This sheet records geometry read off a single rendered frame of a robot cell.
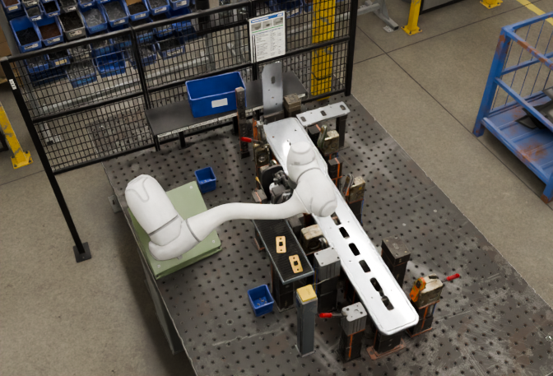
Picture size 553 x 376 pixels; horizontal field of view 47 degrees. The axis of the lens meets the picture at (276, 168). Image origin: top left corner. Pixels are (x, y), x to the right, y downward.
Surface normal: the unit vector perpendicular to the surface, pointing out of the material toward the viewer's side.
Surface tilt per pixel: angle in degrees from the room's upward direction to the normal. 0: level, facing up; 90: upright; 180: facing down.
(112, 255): 0
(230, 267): 0
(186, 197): 42
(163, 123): 0
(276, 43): 90
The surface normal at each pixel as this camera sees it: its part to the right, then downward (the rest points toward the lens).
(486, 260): -0.02, -0.69
